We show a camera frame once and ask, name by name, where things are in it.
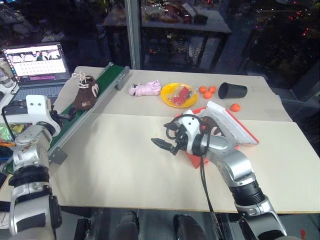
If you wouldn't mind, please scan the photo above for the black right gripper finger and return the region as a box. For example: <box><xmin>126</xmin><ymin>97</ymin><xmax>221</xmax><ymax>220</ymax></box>
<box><xmin>170</xmin><ymin>142</ymin><xmax>186</xmax><ymax>156</ymax></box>
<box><xmin>150</xmin><ymin>137</ymin><xmax>176</xmax><ymax>151</ymax></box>

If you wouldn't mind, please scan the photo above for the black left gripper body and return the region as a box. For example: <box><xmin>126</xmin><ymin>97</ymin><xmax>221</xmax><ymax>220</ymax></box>
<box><xmin>50</xmin><ymin>109</ymin><xmax>67</xmax><ymax>125</ymax></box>

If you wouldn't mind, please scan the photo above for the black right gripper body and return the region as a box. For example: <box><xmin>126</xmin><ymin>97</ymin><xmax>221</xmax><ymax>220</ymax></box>
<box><xmin>173</xmin><ymin>124</ymin><xmax>191</xmax><ymax>152</ymax></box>

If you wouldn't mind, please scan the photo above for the orange shoebox with white lid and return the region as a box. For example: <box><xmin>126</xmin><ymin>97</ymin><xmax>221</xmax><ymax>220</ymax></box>
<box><xmin>174</xmin><ymin>100</ymin><xmax>260</xmax><ymax>170</ymax></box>

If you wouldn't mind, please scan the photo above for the brown shoe with white print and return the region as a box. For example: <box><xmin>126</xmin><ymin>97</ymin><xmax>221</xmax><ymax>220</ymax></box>
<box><xmin>200</xmin><ymin>115</ymin><xmax>226</xmax><ymax>137</ymax></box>

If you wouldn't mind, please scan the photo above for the green conveyor belt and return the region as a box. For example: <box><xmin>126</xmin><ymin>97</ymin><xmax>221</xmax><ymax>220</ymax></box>
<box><xmin>0</xmin><ymin>62</ymin><xmax>131</xmax><ymax>176</ymax></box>

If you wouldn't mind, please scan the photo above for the red toy in clear bag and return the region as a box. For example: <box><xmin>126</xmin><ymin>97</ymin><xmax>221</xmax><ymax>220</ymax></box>
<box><xmin>169</xmin><ymin>85</ymin><xmax>195</xmax><ymax>107</ymax></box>

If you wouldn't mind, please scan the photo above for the yellow plate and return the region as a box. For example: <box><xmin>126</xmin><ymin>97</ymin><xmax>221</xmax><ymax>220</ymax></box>
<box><xmin>160</xmin><ymin>82</ymin><xmax>200</xmax><ymax>109</ymax></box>

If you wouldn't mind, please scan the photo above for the open grey laptop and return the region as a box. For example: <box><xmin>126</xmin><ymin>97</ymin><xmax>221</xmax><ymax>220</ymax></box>
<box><xmin>2</xmin><ymin>41</ymin><xmax>73</xmax><ymax>107</ymax></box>

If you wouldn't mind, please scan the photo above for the pink pig plush toy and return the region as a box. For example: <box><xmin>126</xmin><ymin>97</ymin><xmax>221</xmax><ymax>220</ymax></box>
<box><xmin>128</xmin><ymin>79</ymin><xmax>162</xmax><ymax>98</ymax></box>

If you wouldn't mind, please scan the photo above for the clear plastic bottle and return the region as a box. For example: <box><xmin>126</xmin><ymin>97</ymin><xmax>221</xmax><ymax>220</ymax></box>
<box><xmin>0</xmin><ymin>59</ymin><xmax>16</xmax><ymax>89</ymax></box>

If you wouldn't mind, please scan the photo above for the black cup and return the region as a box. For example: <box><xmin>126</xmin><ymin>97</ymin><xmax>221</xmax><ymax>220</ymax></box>
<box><xmin>217</xmin><ymin>81</ymin><xmax>249</xmax><ymax>101</ymax></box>

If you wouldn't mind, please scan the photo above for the dark rounded shape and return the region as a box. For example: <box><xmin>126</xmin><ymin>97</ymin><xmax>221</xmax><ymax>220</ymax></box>
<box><xmin>173</xmin><ymin>213</ymin><xmax>209</xmax><ymax>240</ymax></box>
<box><xmin>116</xmin><ymin>211</ymin><xmax>141</xmax><ymax>240</ymax></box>

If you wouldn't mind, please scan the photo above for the grey background table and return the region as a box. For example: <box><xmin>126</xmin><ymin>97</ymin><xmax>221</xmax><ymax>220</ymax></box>
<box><xmin>103</xmin><ymin>0</ymin><xmax>233</xmax><ymax>72</ymax></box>

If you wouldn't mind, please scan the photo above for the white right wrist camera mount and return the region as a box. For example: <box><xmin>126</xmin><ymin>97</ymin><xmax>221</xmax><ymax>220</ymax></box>
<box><xmin>177</xmin><ymin>115</ymin><xmax>204</xmax><ymax>154</ymax></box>

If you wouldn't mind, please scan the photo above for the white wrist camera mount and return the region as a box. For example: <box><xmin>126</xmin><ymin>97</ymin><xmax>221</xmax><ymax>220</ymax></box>
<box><xmin>25</xmin><ymin>94</ymin><xmax>62</xmax><ymax>137</ymax></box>
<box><xmin>177</xmin><ymin>115</ymin><xmax>204</xmax><ymax>154</ymax></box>

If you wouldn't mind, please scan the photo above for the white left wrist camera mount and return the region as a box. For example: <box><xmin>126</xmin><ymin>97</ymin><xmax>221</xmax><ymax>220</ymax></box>
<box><xmin>25</xmin><ymin>94</ymin><xmax>62</xmax><ymax>137</ymax></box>

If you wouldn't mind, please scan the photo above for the brown drawstring pouch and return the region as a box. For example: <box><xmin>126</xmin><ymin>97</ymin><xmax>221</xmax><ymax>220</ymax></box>
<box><xmin>71</xmin><ymin>71</ymin><xmax>100</xmax><ymax>111</ymax></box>

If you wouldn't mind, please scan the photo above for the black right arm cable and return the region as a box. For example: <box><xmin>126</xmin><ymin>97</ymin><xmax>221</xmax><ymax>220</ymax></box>
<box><xmin>163</xmin><ymin>113</ymin><xmax>218</xmax><ymax>227</ymax></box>

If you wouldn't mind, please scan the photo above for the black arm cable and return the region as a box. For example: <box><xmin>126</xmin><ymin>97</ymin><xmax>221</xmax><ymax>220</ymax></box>
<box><xmin>0</xmin><ymin>100</ymin><xmax>29</xmax><ymax>142</ymax></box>
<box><xmin>163</xmin><ymin>113</ymin><xmax>218</xmax><ymax>227</ymax></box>

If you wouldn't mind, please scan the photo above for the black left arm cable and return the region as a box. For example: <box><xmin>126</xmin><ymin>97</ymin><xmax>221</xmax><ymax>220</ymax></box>
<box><xmin>0</xmin><ymin>100</ymin><xmax>29</xmax><ymax>142</ymax></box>

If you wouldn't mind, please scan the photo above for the grey metal window post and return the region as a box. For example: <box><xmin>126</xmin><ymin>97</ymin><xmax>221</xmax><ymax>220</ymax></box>
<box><xmin>125</xmin><ymin>0</ymin><xmax>144</xmax><ymax>71</ymax></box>

